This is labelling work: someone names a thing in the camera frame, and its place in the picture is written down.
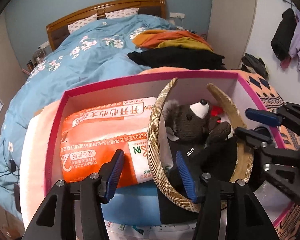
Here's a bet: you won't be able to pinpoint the plaid beige headband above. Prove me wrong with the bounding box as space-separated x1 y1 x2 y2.
147 77 254 212

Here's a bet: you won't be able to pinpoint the black fabric pouch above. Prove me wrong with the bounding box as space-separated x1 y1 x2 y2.
158 137 238 224

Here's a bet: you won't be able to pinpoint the orange patterned blanket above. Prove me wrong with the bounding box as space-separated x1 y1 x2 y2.
20 65 300 240

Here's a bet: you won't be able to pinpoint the dark clothes on floor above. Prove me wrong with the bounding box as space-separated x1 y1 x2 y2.
241 53 269 80

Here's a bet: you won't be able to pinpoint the hanging black jacket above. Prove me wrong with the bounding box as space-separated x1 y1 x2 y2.
270 8 297 61

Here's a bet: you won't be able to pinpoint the red plastic toy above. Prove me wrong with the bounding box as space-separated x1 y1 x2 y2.
210 105 224 119

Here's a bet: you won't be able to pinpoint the orange snack bag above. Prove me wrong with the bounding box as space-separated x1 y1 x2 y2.
59 97 156 187

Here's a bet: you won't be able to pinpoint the brown teddy bear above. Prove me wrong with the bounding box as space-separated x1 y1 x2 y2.
162 99 231 147

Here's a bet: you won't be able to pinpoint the pink storage box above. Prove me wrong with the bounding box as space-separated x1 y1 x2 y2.
43 69 300 229

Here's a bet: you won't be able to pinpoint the black clothes pile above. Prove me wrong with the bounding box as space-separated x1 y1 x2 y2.
127 47 226 70

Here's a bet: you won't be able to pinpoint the orange mustard clothes pile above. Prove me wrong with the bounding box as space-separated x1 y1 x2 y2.
132 29 213 52

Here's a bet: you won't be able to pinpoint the blue floral duvet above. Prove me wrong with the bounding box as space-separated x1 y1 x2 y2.
0 15 175 219

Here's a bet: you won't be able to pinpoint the wooden headboard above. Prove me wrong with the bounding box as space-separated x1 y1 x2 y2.
46 0 166 51

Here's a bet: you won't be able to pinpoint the left patterned pillow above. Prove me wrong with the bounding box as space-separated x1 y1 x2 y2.
68 14 98 34

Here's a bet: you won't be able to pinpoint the patterned pillow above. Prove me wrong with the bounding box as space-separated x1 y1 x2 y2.
106 8 139 19
68 14 98 34

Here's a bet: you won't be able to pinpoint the right patterned pillow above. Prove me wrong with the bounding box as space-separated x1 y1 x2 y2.
106 8 139 19

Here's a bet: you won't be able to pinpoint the wall power socket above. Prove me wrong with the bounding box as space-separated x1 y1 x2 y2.
170 12 185 19

